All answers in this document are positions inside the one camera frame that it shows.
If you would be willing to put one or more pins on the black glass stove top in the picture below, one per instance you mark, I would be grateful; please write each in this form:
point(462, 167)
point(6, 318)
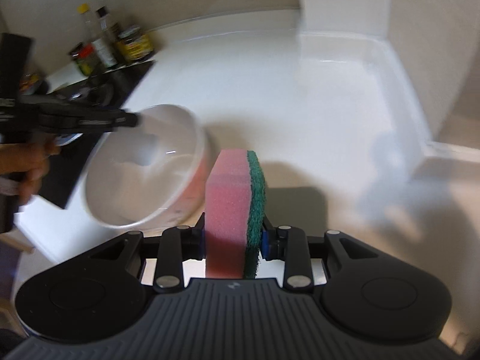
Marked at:
point(58, 114)

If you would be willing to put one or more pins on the black cap dark bottle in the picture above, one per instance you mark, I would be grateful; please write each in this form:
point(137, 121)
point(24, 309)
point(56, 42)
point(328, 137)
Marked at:
point(111, 29)

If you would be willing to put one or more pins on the white ceramic bowl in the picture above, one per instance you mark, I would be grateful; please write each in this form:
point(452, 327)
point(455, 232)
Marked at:
point(150, 177)

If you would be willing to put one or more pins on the yellow label sauce jar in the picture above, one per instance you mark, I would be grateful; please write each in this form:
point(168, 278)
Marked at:
point(135, 44)

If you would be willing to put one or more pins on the red label sauce jar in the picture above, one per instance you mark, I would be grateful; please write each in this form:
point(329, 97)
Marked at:
point(85, 58)

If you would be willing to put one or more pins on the person's left hand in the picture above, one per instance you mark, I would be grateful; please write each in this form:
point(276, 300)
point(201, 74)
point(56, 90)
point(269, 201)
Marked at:
point(24, 165)

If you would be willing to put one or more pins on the yellow cap clear bottle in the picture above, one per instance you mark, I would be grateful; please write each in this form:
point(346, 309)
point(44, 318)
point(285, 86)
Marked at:
point(96, 38)

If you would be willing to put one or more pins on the pink and green sponge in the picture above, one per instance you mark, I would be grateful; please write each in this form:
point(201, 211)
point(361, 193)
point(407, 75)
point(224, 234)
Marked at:
point(235, 198)

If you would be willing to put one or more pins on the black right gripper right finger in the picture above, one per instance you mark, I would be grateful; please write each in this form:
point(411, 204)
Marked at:
point(290, 245)

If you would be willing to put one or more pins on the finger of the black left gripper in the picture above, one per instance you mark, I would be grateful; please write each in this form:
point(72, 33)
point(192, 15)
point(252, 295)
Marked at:
point(104, 120)

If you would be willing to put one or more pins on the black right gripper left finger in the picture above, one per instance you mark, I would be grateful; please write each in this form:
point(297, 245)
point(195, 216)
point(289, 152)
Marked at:
point(178, 244)

